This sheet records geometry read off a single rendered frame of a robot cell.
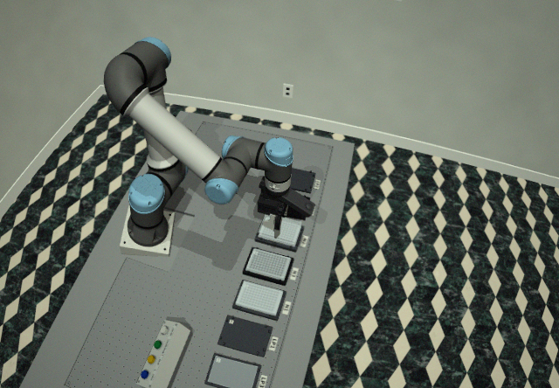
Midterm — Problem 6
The grey operator button panel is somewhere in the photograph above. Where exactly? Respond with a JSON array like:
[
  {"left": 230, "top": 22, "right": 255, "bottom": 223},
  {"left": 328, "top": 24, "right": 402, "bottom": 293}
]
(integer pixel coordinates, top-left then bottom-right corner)
[{"left": 136, "top": 320, "right": 193, "bottom": 388}]

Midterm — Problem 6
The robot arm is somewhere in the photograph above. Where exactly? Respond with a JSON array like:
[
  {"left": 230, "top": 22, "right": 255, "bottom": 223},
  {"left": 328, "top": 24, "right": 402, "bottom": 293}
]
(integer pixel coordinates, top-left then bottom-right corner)
[{"left": 104, "top": 37, "right": 315, "bottom": 246}]

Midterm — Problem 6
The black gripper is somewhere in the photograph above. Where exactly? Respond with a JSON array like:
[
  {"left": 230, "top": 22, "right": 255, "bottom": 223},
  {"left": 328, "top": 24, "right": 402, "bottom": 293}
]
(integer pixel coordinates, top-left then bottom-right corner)
[{"left": 258, "top": 177, "right": 289, "bottom": 239}]

